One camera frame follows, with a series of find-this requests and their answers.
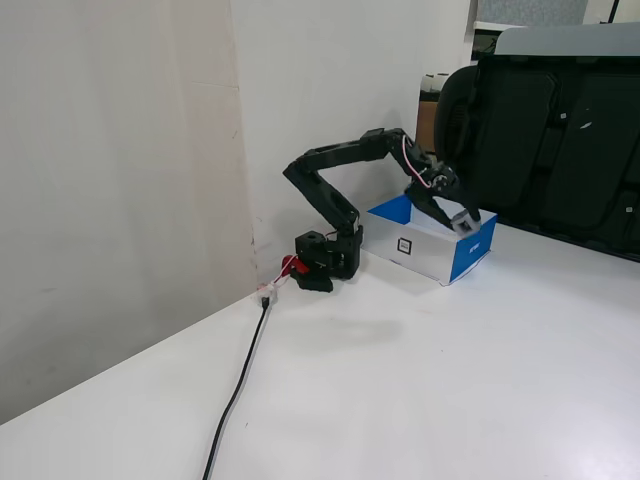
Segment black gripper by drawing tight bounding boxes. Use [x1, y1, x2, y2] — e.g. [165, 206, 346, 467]
[403, 162, 483, 233]

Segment gray printed block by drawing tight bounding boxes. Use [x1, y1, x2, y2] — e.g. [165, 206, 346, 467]
[450, 209, 483, 237]

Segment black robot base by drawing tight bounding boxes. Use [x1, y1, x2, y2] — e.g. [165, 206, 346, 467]
[293, 224, 365, 293]

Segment blue and white cardboard box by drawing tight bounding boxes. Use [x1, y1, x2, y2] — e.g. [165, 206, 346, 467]
[366, 194, 499, 288]

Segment brown cardboard carton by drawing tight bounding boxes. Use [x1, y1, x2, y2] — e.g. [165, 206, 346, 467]
[415, 73, 452, 152]

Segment black office chair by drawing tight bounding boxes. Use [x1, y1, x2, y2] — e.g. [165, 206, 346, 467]
[431, 48, 640, 264]

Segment red table clamp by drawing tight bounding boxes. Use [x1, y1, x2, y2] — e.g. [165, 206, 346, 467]
[280, 254, 309, 277]

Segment grey chair shell panel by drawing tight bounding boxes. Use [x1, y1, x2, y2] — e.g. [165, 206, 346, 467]
[493, 21, 640, 58]

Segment red and white servo wires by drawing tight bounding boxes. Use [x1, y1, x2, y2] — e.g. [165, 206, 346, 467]
[398, 133, 437, 191]

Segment white taped cable connector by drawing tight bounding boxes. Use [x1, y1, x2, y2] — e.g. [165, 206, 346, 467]
[251, 279, 282, 308]

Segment black power cable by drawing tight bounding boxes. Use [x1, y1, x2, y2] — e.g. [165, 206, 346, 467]
[201, 296, 272, 480]

